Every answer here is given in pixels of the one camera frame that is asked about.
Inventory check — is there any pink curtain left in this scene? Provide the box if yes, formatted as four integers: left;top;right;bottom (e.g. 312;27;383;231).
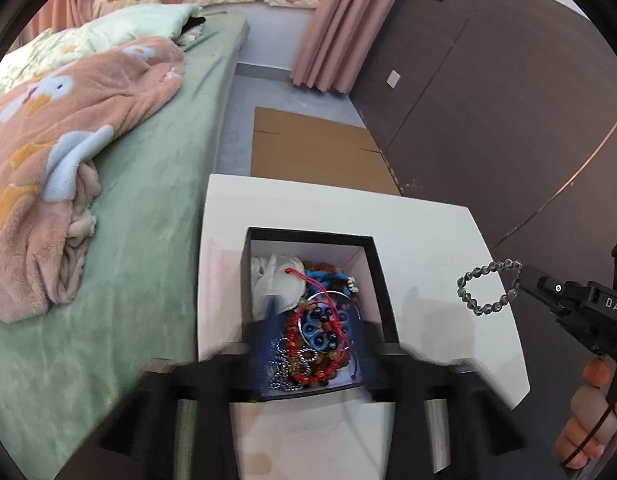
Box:
24;0;92;41

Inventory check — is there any black cable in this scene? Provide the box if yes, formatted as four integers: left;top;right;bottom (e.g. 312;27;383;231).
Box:
558;383;617;467

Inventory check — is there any grey stone bead bracelet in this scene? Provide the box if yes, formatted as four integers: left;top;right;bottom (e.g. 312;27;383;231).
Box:
456;258;523;317

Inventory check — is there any white wall switch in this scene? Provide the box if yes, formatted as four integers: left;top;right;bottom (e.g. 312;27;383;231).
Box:
387;70;401;89

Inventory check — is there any black jewelry box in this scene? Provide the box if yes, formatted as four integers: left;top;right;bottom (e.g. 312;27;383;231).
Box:
240;226;399;402

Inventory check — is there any pile of mixed bracelets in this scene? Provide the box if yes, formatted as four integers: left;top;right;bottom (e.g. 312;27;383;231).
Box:
265;259;363;392

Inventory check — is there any flat brown cardboard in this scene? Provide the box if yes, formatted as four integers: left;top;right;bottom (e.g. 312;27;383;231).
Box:
251;107;400;195

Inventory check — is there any green bed sheet mattress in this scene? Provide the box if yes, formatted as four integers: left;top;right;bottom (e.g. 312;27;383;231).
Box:
0;13;249;479

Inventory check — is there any light green floral pillow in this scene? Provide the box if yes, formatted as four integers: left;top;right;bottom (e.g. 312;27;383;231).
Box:
0;3;202;96

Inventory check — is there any right hand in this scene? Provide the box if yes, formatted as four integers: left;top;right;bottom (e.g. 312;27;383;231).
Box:
555;358;617;470

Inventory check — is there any pink curtain right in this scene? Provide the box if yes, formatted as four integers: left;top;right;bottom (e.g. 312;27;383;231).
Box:
291;0;395;94

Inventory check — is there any white cloth pouch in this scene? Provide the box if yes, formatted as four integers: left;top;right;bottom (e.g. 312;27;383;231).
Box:
251;255;306;321

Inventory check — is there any pink curtain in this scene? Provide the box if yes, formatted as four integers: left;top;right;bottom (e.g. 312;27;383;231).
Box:
24;0;92;41
291;0;395;94

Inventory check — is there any pink duck fleece blanket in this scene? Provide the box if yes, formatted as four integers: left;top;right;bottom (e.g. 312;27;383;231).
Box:
0;37;185;323

